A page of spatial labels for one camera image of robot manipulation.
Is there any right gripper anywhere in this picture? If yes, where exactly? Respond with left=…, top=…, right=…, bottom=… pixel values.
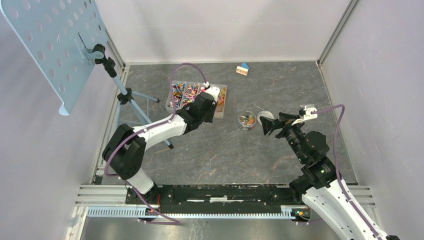
left=259, top=112, right=307, bottom=163

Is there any round jar lid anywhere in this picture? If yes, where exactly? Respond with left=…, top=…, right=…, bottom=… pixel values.
left=256, top=110, right=275, bottom=125

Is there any clear round plastic jar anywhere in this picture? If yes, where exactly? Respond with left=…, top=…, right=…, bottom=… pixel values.
left=237, top=111, right=257, bottom=131

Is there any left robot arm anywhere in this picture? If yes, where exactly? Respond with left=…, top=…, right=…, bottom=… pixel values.
left=102, top=87, right=220, bottom=204

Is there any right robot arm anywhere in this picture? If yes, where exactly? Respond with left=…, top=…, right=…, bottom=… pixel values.
left=259, top=112, right=398, bottom=240

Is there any clear compartment candy box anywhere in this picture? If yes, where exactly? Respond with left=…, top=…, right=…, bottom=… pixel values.
left=165, top=80, right=228, bottom=119

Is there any toy block house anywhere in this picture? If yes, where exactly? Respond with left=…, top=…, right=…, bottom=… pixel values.
left=236, top=62, right=250, bottom=76

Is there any light blue tripod stand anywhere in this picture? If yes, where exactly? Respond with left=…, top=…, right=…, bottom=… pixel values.
left=81, top=43, right=160, bottom=128

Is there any light blue perforated board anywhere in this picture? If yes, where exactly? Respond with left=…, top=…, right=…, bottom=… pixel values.
left=0, top=0, right=109, bottom=116

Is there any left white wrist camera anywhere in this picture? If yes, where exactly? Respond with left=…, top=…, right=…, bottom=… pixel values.
left=203, top=81, right=221, bottom=102

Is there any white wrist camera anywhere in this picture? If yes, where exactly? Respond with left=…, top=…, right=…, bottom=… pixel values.
left=203, top=81, right=221, bottom=102
left=291, top=103, right=318, bottom=126

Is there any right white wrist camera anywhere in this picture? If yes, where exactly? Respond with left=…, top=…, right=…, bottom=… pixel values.
left=291, top=103, right=318, bottom=126

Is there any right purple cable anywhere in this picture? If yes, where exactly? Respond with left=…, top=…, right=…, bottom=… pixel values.
left=312, top=104, right=382, bottom=240

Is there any purple cable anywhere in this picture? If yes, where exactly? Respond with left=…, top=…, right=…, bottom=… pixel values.
left=103, top=62, right=210, bottom=226
left=312, top=104, right=382, bottom=240

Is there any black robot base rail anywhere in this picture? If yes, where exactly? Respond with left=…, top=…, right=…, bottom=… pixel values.
left=143, top=184, right=312, bottom=218

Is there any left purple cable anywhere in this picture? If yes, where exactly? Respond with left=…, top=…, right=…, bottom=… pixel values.
left=103, top=62, right=210, bottom=226

